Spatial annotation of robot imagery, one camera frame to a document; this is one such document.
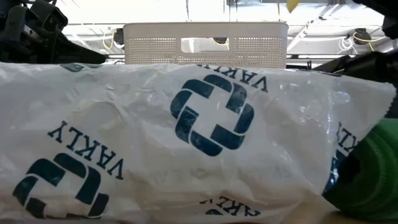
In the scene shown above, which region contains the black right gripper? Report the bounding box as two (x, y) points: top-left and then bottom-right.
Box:
(313, 51), (398, 85)

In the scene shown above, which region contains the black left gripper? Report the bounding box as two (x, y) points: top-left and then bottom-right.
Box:
(0, 0), (107, 65)

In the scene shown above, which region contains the green bandage roll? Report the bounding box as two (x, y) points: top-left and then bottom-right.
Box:
(322, 118), (398, 222)

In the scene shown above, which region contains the white plastic basket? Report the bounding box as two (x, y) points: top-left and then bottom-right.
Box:
(123, 21), (289, 70)

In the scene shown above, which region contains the yellow tag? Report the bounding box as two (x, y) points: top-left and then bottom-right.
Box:
(285, 0), (301, 14)

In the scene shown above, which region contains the white printed plastic packet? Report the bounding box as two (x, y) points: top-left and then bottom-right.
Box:
(0, 61), (397, 224)

